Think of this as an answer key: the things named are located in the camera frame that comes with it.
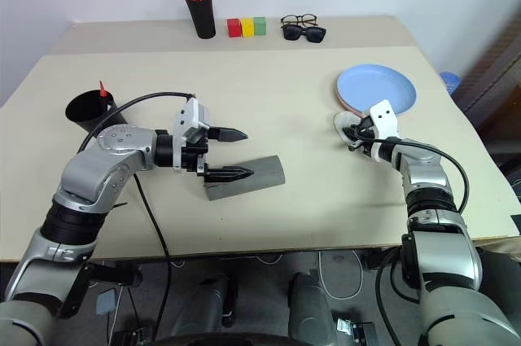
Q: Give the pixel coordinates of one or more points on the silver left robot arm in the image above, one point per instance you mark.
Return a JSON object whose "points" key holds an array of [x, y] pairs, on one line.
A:
{"points": [[122, 146]]}

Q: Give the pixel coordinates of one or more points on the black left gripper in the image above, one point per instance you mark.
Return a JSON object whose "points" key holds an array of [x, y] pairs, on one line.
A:
{"points": [[195, 154]]}

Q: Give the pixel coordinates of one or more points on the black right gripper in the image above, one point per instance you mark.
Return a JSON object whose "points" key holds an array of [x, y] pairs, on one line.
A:
{"points": [[364, 132]]}

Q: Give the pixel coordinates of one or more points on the tall black pen holder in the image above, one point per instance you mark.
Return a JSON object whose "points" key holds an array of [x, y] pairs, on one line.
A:
{"points": [[202, 20]]}

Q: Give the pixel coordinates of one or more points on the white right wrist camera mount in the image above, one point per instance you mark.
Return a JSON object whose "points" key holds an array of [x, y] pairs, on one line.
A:
{"points": [[384, 118]]}

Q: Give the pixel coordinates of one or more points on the wide black pen cup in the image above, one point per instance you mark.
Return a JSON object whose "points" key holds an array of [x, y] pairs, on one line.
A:
{"points": [[87, 112]]}

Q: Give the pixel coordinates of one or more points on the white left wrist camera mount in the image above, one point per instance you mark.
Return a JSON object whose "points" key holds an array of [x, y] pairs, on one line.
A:
{"points": [[189, 116]]}

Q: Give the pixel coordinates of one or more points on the metal buckle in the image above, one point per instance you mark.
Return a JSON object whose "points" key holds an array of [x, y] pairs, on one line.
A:
{"points": [[354, 329]]}

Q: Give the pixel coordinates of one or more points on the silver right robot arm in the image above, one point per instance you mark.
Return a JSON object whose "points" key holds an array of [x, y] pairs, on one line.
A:
{"points": [[423, 175]]}

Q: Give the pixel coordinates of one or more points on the blue plate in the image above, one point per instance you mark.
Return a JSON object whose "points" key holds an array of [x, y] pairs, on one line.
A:
{"points": [[374, 85]]}

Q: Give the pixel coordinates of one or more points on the grey glasses case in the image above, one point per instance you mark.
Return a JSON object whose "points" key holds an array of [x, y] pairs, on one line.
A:
{"points": [[264, 175]]}

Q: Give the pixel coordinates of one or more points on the red wooden block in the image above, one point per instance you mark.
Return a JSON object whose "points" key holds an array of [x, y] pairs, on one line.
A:
{"points": [[234, 28]]}

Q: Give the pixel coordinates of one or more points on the yellow wooden block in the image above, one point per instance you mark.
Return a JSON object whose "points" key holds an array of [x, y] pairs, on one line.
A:
{"points": [[247, 27]]}

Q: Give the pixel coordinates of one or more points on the dark slatted cabinet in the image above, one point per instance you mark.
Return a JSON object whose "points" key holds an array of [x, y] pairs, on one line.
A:
{"points": [[496, 89]]}

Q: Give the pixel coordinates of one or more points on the white tissue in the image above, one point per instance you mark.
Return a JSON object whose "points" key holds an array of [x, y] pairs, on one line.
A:
{"points": [[342, 120]]}

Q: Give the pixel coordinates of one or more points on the dark rounded leg cover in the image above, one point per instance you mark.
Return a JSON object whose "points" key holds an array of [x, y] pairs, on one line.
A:
{"points": [[205, 305], [311, 305]]}

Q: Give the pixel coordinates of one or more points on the black hip bracket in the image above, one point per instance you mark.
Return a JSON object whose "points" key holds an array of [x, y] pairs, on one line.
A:
{"points": [[110, 274]]}

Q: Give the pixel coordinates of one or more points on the black sunglasses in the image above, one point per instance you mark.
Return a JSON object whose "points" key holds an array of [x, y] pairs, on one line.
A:
{"points": [[313, 34]]}

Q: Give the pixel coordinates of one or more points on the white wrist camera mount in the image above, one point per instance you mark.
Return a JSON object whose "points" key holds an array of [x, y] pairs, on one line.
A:
{"points": [[189, 116], [384, 118]]}

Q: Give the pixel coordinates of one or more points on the dark framed clear eyeglasses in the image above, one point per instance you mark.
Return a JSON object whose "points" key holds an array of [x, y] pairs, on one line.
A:
{"points": [[291, 19]]}

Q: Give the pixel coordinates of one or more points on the red and black marker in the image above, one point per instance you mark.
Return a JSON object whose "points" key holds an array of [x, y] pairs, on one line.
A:
{"points": [[102, 89]]}

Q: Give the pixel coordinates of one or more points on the green wooden block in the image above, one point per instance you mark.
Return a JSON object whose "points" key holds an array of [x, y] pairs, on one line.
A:
{"points": [[260, 26]]}

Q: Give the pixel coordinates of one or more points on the pink plate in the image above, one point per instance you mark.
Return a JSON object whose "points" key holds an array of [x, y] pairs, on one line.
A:
{"points": [[349, 108]]}

